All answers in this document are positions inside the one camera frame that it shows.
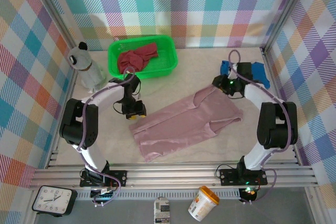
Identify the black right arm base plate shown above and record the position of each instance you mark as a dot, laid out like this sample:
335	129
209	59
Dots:
228	176

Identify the black and white carton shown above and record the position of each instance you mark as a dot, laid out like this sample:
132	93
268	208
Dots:
162	211

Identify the dark red tank top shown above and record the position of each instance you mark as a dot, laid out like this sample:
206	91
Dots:
134	58

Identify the grey plush toy dog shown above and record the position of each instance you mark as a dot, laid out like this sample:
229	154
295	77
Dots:
88	72

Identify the aluminium frame post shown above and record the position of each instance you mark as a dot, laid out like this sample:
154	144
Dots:
286	11
53	9

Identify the black alarm clock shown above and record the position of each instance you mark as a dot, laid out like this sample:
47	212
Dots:
53	200

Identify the aluminium rail beam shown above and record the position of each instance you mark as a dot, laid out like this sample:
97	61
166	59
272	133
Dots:
170	176

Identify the green plastic basket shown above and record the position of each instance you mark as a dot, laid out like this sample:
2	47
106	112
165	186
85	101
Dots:
162	61

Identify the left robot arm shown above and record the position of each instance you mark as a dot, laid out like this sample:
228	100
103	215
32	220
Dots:
78	127

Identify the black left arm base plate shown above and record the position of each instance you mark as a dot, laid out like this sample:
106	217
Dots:
120	178

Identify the pink tank top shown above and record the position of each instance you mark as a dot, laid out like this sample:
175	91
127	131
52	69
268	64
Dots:
181	124

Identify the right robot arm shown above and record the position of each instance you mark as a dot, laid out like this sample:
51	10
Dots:
275	124

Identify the blue tank top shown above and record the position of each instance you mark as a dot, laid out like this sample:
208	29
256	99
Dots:
260	74

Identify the paper cup with orange lid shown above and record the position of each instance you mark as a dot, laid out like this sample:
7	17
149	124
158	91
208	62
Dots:
202	205

